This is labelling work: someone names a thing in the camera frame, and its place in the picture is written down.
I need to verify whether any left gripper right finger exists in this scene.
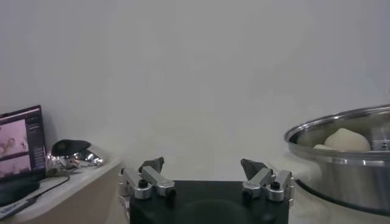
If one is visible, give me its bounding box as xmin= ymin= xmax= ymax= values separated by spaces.
xmin=240 ymin=158 xmax=296 ymax=202

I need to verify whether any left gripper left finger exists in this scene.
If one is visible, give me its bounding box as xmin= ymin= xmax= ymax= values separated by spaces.
xmin=118 ymin=156 xmax=177 ymax=200

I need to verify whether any stainless steel steamer basket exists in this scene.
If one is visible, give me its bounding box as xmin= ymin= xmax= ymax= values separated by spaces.
xmin=283 ymin=105 xmax=390 ymax=214

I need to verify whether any white side table with mouse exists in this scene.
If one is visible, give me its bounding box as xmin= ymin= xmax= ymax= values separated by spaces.
xmin=0 ymin=158 xmax=129 ymax=224

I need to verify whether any chrome and black headset device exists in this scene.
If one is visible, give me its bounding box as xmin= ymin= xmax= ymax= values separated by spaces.
xmin=45 ymin=139 xmax=105 ymax=178

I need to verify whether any black computer mouse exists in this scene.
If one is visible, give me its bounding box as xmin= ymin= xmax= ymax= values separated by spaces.
xmin=0 ymin=176 xmax=41 ymax=207

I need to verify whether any dark laptop beside chrome device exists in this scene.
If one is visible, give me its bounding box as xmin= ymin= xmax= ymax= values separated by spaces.
xmin=0 ymin=105 xmax=47 ymax=183

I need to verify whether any grey usb hub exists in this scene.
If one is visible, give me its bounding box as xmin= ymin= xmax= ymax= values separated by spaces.
xmin=0 ymin=194 xmax=40 ymax=220

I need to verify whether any black hub cable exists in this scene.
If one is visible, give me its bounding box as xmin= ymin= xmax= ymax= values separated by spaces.
xmin=30 ymin=175 xmax=71 ymax=201

